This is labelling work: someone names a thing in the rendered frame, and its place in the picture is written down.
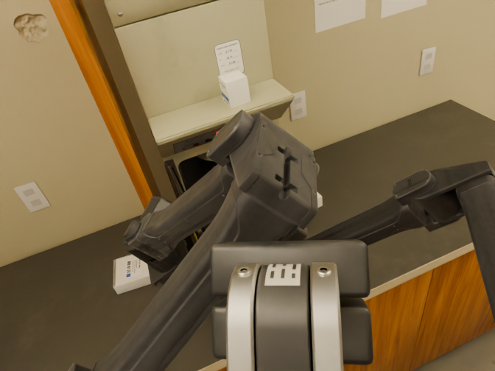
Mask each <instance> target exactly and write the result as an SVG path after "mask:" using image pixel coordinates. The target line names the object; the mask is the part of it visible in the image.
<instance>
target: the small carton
mask: <svg viewBox="0 0 495 371"><path fill-rule="evenodd" d="M218 79H219V82H220V88H221V92H222V98H223V101H224V102H225V103H226V104H227V105H228V106H229V108H233V107H237V106H240V105H243V104H246V103H248V102H251V100H250V91H249V87H248V79H247V77H246V76H245V75H244V74H243V73H242V72H241V71H240V70H239V69H238V70H235V71H232V72H229V73H227V74H223V75H219V76H218Z"/></svg>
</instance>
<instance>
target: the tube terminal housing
mask: <svg viewBox="0 0 495 371"><path fill-rule="evenodd" d="M110 22H111V21H110ZM111 25H112V23H111ZM112 27H113V31H114V33H115V35H116V39H117V41H118V43H119V46H120V49H121V51H122V54H123V57H124V60H125V62H126V64H127V68H128V70H129V72H130V76H131V78H132V81H133V84H134V86H135V88H136V92H137V94H138V97H139V99H140V102H141V105H142V107H143V110H144V113H145V116H146V117H147V120H149V119H150V118H152V117H155V116H159V115H161V114H164V113H168V112H171V111H173V110H177V109H180V108H182V107H186V106H189V105H193V104H195V103H198V102H202V101H205V100H207V99H211V98H214V97H216V96H220V95H222V92H221V88H220V82H219V79H218V76H219V75H220V73H219V69H218V66H217V59H216V56H215V52H214V46H215V45H218V44H221V43H225V42H228V41H230V40H235V39H238V38H239V40H240V45H241V50H242V57H243V62H244V67H245V73H243V74H244V75H245V76H246V77H247V82H248V86H251V85H255V84H257V83H260V82H263V81H266V80H270V79H273V72H272V66H271V59H270V48H269V41H268V35H267V24H266V18H265V11H264V0H214V1H209V2H206V3H203V4H198V5H195V6H192V7H187V8H184V9H181V10H176V11H173V12H170V13H165V14H163V15H157V16H155V17H151V18H147V19H144V20H141V21H136V22H133V23H130V24H125V25H122V26H118V27H114V26H113V25H112ZM211 143H212V142H209V143H207V144H203V145H201V146H197V147H195V148H192V149H188V150H186V151H184V152H180V153H177V154H175V155H171V156H169V157H167V158H161V159H162V161H163V163H164V161H167V160H171V159H173V160H174V162H175V166H176V169H177V171H178V174H179V177H180V181H181V183H182V186H183V189H184V191H186V189H185V186H184V184H183V181H182V178H181V175H180V172H179V169H178V165H179V163H180V162H181V161H183V160H186V159H188V158H192V157H194V156H197V155H201V154H203V153H205V152H207V151H208V149H209V147H210V146H211ZM164 164H165V163H164Z"/></svg>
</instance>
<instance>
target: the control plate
mask: <svg viewBox="0 0 495 371"><path fill-rule="evenodd" d="M221 129H222V128H219V129H218V130H214V131H211V132H207V133H205V134H202V135H199V136H196V137H193V138H190V139H188V140H185V141H181V142H179V143H176V144H173V147H174V151H175V154H177V153H179V152H182V151H185V150H187V149H191V148H194V147H196V146H193V144H196V143H199V145H202V144H206V143H208V142H206V139H208V138H212V139H211V141H213V140H214V137H215V135H216V133H215V132H218V131H220V130H221ZM211 141H209V142H211ZM199 145H197V146H199ZM184 147H185V149H182V148H184Z"/></svg>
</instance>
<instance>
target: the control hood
mask: <svg viewBox="0 0 495 371"><path fill-rule="evenodd" d="M248 87H249V91H250V100H251V102H248V103H246V104H243V105H240V106H237V107H233V108H229V106H228V105H227V104H226V103H225V102H224V101H223V98H222V95H220V96H216V97H214V98H211V99H207V100H205V101H202V102H198V103H195V104H193V105H189V106H186V107H182V108H180V109H177V110H173V111H171V112H168V113H164V114H161V115H159V116H155V117H152V118H150V119H149V120H148V122H149V125H150V128H151V130H152V136H153V138H154V139H155V142H156V144H157V146H158V150H159V152H160V154H161V157H162V158H167V157H169V156H171V155H175V151H174V147H173V144H176V143H179V142H181V141H185V140H188V139H190V138H193V137H196V136H199V135H202V134H205V133H209V132H211V131H214V130H218V129H219V128H222V127H224V126H225V125H226V124H227V123H228V122H229V121H230V120H231V119H232V118H233V117H234V116H235V115H236V114H237V113H238V112H239V111H240V110H244V111H245V112H246V113H248V114H249V115H251V116H252V115H253V114H254V113H256V112H260V113H262V114H263V115H265V116H266V117H268V119H270V120H271V121H273V120H275V119H279V118H281V117H282V116H283V114H284V113H285V111H286V110H287V108H288V107H289V106H290V104H291V103H292V101H293V99H294V98H295V96H294V95H293V94H292V93H290V92H289V91H288V90H287V89H286V88H285V87H283V86H282V85H281V84H279V83H278V82H277V81H275V80H274V79H269V80H266V81H263V82H260V83H257V84H255V85H251V86H248Z"/></svg>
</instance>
